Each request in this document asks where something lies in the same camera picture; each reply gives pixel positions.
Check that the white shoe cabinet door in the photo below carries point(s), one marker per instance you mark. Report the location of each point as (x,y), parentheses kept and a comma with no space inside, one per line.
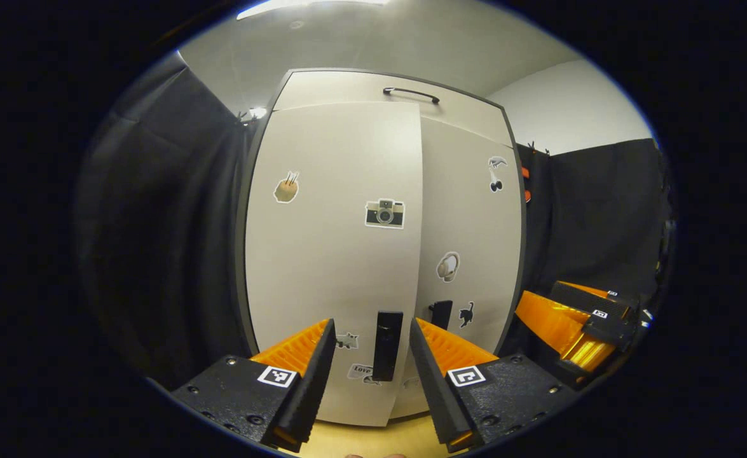
(322,267)
(468,222)

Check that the ceiling light panel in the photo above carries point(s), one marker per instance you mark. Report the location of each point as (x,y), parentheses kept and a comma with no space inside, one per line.
(309,6)

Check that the black backdrop cloth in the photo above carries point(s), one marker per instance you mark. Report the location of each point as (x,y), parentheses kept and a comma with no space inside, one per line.
(589,216)
(170,222)

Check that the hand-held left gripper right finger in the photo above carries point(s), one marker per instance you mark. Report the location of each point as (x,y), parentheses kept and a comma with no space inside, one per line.
(433,388)

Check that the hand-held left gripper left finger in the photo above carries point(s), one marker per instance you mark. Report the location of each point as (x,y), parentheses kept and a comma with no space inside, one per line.
(313,388)

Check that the white shoe cabinet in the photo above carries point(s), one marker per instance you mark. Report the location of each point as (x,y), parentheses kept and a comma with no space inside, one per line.
(241,229)

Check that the round ceiling fixture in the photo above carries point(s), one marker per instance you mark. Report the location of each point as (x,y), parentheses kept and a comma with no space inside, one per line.
(295,25)

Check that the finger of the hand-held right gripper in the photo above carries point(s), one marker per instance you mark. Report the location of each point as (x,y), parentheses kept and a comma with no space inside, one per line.
(576,294)
(609,327)

